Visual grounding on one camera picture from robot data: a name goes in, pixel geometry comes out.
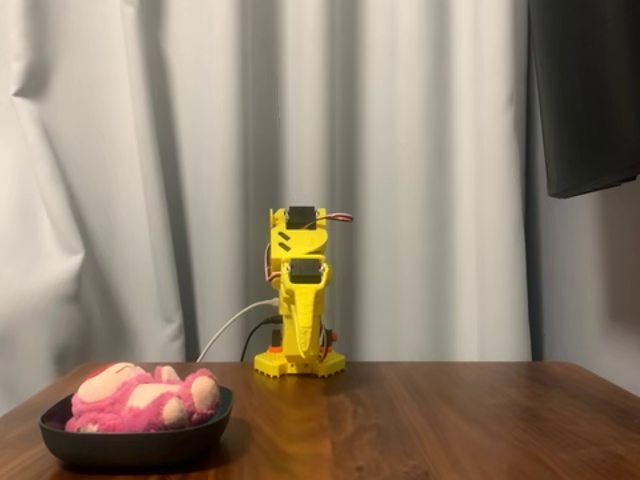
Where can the yellow gripper black servo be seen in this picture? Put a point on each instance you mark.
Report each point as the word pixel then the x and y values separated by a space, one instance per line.
pixel 304 295

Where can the pink strawberry bear plush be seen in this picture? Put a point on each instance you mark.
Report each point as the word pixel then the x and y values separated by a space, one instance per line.
pixel 145 405

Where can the yellow robot arm with base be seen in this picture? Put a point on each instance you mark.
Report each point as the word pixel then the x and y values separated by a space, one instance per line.
pixel 300 242

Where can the black orange table clamp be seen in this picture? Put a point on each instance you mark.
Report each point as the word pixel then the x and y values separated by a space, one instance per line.
pixel 274 345
pixel 332 339

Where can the dark green bowl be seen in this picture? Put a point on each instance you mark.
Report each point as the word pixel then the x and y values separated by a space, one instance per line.
pixel 135 447

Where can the white pleated curtain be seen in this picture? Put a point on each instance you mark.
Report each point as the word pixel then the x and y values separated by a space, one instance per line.
pixel 150 175

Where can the dark monitor panel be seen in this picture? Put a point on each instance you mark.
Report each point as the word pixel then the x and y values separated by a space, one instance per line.
pixel 585 90

